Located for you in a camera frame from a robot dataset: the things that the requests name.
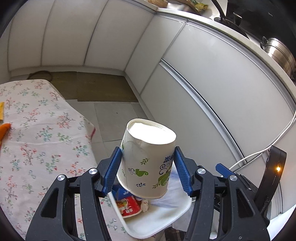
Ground yellow snack wrapper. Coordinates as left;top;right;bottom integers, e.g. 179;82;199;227
0;102;4;121

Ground red instant noodle cup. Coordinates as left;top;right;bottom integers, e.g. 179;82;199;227
116;196;142;218

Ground orange peel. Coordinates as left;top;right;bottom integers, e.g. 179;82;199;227
0;123;11;145

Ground white paper cup green print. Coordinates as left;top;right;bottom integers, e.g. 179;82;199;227
117;118;177;199

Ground crumpled stained tissue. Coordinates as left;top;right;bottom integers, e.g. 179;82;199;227
140;199;149;212

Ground floral tablecloth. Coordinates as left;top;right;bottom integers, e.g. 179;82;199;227
0;79;130;241

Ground white plastic trash bin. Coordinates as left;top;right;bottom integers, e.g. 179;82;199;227
108;170;192;239

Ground steel pot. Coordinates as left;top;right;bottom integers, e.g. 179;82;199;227
260;37;295;81

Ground white power cable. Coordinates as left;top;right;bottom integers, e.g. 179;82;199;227
229;108;296;171

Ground black frying pan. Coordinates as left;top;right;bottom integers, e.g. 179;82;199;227
210;0;250;40

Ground brown floor mat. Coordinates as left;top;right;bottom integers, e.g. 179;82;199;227
28;70;138;102

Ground white kitchen cabinets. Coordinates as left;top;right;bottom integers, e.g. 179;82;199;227
0;0;296;214

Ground blue white milk carton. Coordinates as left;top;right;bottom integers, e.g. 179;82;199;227
112;183;132;201

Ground woven basket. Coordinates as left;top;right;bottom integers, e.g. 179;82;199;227
147;0;168;8

